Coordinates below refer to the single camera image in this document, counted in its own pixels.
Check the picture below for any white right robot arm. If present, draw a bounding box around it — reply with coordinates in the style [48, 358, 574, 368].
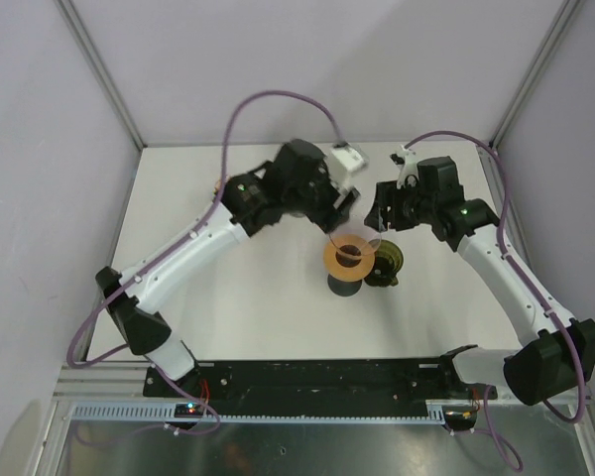
[364, 150, 595, 406]

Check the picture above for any pink glass dripper cone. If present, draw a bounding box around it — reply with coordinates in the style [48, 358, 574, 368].
[328, 222, 382, 265]

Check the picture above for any grey slotted cable duct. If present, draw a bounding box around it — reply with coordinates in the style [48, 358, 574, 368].
[70, 401, 445, 425]

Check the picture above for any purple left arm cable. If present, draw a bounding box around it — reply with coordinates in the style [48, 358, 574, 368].
[66, 90, 345, 437]

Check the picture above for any olive green plastic dripper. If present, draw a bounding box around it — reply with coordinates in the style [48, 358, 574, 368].
[364, 240, 404, 288]

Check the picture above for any wooden dripper stand ring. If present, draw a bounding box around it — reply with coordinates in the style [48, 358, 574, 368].
[322, 236, 377, 282]

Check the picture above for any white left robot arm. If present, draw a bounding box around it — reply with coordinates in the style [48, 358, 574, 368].
[95, 161, 359, 397]

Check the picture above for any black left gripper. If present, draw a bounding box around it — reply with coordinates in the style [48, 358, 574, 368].
[283, 157, 358, 233]

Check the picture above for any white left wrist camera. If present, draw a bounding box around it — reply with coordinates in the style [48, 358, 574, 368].
[324, 144, 369, 190]

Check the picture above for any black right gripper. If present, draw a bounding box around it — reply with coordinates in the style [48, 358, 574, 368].
[364, 178, 437, 233]

